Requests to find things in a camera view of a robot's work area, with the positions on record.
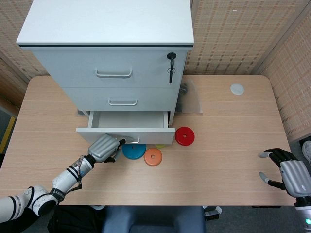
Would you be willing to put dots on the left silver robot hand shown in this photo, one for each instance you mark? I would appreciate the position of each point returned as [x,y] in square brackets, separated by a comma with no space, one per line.
[103,148]

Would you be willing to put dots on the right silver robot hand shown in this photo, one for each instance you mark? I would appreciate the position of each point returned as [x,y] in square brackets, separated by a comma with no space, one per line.
[295,177]

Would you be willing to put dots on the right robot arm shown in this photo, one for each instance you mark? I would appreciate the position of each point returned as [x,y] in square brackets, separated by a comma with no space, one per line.
[305,213]

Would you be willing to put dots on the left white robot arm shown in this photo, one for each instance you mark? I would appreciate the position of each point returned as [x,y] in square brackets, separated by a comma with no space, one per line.
[65,178]

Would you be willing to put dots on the white drawer cabinet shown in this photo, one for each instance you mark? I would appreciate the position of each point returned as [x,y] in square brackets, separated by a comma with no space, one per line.
[109,21]

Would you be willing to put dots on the white shoe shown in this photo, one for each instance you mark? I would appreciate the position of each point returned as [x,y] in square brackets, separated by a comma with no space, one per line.
[307,151]

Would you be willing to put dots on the black bag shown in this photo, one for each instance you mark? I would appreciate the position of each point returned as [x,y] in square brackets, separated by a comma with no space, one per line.
[73,221]

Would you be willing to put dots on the blue chair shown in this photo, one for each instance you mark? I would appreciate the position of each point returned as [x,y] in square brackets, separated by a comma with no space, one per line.
[155,219]

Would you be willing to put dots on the black hanging spare key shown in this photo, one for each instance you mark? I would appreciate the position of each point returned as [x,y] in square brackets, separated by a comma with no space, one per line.
[170,76]

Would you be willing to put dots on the clear plastic bag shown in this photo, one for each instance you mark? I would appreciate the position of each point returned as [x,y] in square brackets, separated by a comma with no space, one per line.
[194,97]

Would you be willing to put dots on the round white grommet cap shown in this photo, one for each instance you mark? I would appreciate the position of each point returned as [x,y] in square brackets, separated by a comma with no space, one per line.
[237,89]

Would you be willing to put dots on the black key in lock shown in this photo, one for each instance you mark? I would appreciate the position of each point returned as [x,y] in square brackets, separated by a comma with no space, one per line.
[171,58]

